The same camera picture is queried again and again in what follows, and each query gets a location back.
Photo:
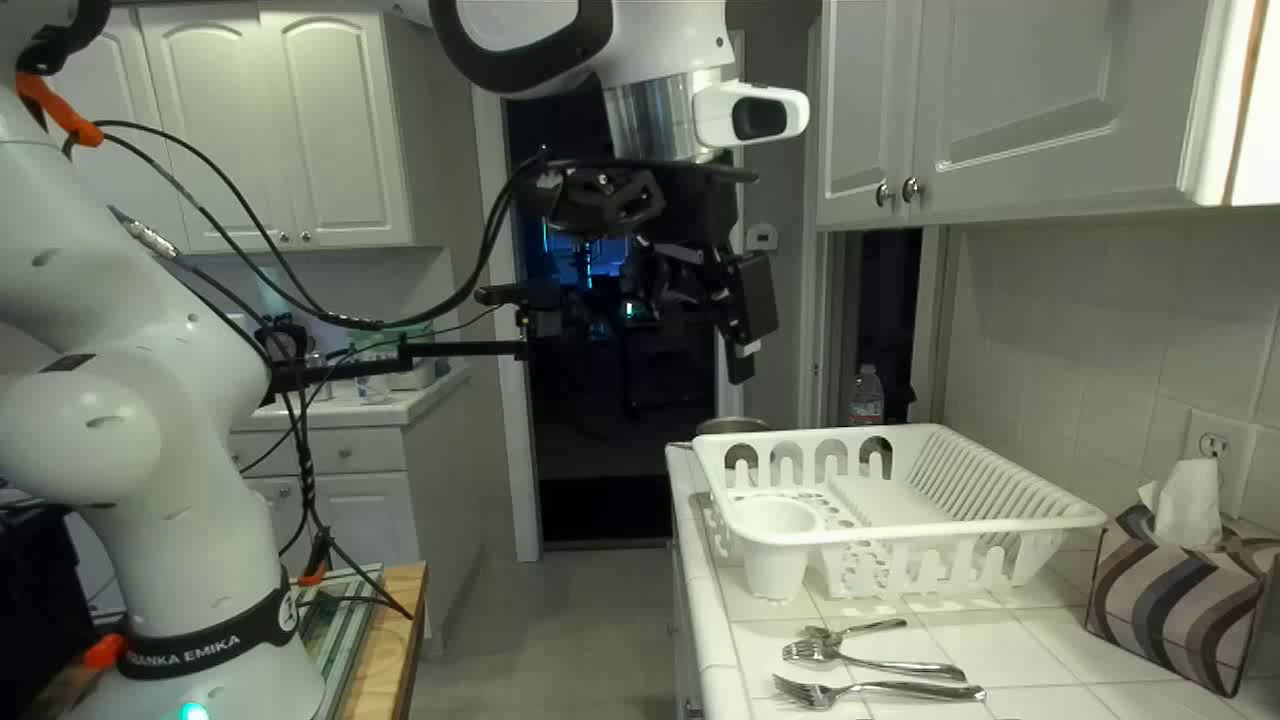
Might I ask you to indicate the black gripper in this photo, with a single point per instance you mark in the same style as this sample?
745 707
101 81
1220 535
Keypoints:
681 265

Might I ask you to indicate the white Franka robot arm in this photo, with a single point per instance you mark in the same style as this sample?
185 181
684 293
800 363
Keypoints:
120 402

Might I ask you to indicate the clear plastic water bottle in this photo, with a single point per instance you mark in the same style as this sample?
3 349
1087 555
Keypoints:
867 397

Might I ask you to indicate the white utensil cup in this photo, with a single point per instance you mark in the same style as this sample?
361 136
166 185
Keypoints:
773 555

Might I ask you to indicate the silver cabinet knob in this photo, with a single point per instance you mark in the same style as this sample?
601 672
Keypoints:
912 190
886 195

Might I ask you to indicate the white background base cabinet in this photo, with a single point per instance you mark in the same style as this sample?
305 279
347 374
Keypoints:
402 492

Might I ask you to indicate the white plastic dish rack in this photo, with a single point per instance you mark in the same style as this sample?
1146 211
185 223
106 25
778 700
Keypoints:
963 513

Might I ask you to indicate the white upper cabinet door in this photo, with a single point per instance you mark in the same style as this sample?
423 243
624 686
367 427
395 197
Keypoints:
861 93
1054 81

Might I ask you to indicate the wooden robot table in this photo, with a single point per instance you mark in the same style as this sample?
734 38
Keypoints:
395 655

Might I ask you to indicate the striped tissue box cover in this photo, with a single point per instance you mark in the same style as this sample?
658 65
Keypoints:
1174 602

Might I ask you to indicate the black equipment case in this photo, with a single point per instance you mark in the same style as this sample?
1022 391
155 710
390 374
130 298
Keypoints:
35 602

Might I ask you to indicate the white wall thermostat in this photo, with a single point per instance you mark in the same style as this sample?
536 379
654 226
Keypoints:
760 239

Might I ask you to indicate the white door frame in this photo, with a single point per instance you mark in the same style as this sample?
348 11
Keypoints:
515 452

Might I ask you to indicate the black stereo camera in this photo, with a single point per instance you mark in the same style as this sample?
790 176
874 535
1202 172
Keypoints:
506 298

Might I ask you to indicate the grey metal base plate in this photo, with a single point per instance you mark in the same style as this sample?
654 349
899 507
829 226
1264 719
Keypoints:
340 620

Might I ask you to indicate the white wall outlet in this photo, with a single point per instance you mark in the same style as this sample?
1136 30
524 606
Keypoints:
1218 447

